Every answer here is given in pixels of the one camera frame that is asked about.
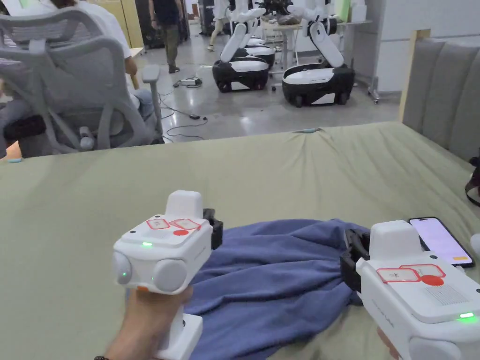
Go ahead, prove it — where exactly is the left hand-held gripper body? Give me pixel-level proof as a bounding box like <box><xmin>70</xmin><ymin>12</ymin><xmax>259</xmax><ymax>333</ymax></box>
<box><xmin>112</xmin><ymin>190</ymin><xmax>225</xmax><ymax>360</ymax></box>

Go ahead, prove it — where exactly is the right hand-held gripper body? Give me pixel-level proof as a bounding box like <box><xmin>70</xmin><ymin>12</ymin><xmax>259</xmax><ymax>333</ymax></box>
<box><xmin>339</xmin><ymin>220</ymin><xmax>480</xmax><ymax>360</ymax></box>

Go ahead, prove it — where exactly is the dark blue shirt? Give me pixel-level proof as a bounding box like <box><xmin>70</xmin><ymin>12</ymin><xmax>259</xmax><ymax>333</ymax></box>
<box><xmin>183</xmin><ymin>218</ymin><xmax>362</xmax><ymax>360</ymax></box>

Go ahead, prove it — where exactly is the person's right hand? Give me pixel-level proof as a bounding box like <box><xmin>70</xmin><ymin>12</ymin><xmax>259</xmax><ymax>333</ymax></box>
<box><xmin>376</xmin><ymin>327</ymin><xmax>394</xmax><ymax>360</ymax></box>

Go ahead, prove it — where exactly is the person's left hand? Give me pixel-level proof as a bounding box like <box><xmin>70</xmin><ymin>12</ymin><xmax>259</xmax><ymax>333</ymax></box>
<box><xmin>94</xmin><ymin>286</ymin><xmax>194</xmax><ymax>360</ymax></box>

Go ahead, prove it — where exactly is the black smartphone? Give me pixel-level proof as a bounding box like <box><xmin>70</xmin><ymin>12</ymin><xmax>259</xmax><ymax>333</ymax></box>
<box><xmin>408</xmin><ymin>216</ymin><xmax>475</xmax><ymax>269</ymax></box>

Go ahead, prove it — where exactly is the black bag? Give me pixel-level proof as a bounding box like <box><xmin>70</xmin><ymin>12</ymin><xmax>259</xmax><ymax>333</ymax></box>
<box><xmin>464</xmin><ymin>155</ymin><xmax>480</xmax><ymax>208</ymax></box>

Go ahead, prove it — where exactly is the white and black mobile robot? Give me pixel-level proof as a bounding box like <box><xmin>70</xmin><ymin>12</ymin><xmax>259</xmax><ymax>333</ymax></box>
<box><xmin>212</xmin><ymin>0</ymin><xmax>270</xmax><ymax>94</ymax></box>
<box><xmin>243</xmin><ymin>35</ymin><xmax>278</xmax><ymax>70</ymax></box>
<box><xmin>282</xmin><ymin>0</ymin><xmax>356</xmax><ymax>107</ymax></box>

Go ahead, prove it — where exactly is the grey padded headboard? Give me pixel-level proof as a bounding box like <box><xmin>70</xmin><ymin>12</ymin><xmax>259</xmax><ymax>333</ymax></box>
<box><xmin>399</xmin><ymin>29</ymin><xmax>480</xmax><ymax>163</ymax></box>

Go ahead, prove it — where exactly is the grey mesh office chair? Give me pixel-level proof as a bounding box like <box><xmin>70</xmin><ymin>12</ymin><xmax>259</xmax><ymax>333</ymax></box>
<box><xmin>0</xmin><ymin>7</ymin><xmax>165</xmax><ymax>158</ymax></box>

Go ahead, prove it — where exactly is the black floor cable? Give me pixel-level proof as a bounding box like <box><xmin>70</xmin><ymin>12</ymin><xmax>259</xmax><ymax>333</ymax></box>
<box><xmin>157</xmin><ymin>83</ymin><xmax>226</xmax><ymax>143</ymax></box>

